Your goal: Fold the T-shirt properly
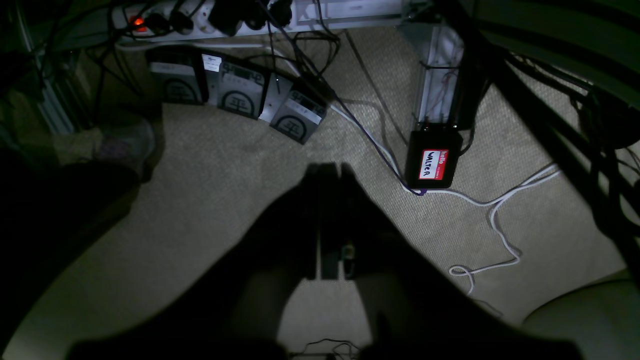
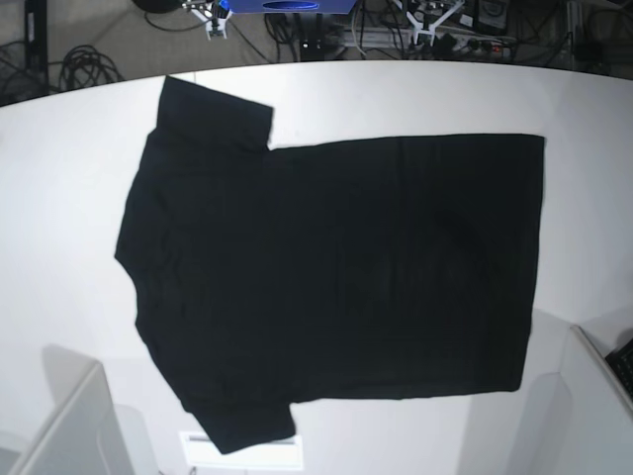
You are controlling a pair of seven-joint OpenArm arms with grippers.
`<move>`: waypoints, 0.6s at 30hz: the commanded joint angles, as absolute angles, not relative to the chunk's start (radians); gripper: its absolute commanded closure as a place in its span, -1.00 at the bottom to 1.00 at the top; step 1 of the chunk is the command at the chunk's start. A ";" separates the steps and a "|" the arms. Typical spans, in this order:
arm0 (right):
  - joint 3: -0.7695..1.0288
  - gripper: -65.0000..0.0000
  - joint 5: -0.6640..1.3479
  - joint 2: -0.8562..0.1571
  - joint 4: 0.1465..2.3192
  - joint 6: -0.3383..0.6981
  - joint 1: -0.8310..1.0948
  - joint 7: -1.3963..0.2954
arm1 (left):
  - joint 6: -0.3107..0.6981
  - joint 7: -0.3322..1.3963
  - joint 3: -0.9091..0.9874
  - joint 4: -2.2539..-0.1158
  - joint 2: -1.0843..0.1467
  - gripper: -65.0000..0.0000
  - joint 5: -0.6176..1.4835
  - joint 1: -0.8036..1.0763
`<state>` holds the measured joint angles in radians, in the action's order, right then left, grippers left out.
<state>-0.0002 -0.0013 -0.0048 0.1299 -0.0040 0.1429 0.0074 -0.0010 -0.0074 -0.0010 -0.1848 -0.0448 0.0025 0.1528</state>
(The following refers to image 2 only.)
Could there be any black keyboard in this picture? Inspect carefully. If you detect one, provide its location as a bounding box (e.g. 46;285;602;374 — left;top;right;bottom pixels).
605;340;633;396

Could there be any blue box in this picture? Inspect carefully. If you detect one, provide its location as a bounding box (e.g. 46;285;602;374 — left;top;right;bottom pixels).
228;0;356;15

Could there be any white right partition panel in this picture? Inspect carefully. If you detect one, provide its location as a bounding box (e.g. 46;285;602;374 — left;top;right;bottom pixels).
507;326;632;474

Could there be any white partition panel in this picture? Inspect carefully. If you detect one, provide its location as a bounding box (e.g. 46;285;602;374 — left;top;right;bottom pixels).
507;326;632;474
1;345;135;474

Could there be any white power strip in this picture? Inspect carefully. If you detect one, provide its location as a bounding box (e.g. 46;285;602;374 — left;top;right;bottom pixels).
335;27;517;53

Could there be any coiled black cable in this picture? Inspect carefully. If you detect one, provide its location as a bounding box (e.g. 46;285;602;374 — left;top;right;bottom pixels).
57;44;124;91

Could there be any black T-shirt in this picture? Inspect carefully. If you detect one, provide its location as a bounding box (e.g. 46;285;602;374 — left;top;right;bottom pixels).
115;78;545;454

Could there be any white cable slot plate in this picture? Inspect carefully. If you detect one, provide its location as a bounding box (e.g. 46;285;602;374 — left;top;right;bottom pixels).
179;431;304;471

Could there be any white left partition panel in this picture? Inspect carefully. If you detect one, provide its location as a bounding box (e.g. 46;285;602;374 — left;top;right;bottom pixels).
1;345;135;474

